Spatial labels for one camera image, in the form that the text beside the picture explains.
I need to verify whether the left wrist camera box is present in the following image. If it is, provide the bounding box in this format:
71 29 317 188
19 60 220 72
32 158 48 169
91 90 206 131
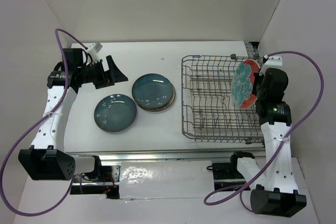
86 42 103 62

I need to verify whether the red teal floral plate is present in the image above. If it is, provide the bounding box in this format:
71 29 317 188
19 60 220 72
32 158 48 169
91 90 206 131
230 59 259 109

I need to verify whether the dark teal plate stacked top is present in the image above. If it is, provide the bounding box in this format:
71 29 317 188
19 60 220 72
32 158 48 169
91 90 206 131
131 73 174 109

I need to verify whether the aluminium mounting rail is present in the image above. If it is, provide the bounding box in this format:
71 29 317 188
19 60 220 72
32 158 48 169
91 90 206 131
59 41 268 196

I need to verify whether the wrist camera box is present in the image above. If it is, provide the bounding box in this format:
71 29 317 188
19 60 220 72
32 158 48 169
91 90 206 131
259 54 283 76
86 42 103 62

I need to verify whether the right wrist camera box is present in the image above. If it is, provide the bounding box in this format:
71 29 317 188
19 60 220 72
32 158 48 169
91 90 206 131
259 54 283 76

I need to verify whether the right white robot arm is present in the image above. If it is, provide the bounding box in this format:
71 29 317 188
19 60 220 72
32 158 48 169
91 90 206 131
229 68 307 218

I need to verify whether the patterned plate under stack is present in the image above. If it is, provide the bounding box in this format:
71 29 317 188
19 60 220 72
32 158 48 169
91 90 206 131
133 83 175 112

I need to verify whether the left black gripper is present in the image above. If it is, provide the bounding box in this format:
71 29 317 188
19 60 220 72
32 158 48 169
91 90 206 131
78 55 128 90

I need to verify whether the dark teal plate left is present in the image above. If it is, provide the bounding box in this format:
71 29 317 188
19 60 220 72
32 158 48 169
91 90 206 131
93 94 137 133

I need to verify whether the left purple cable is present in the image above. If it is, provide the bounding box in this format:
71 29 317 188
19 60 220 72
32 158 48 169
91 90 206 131
0 28 89 215

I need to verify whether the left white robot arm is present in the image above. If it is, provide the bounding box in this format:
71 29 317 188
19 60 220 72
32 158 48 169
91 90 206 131
18 48 128 182

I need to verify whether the grey wire dish rack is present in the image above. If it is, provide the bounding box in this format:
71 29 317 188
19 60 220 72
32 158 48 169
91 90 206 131
181 55 264 144

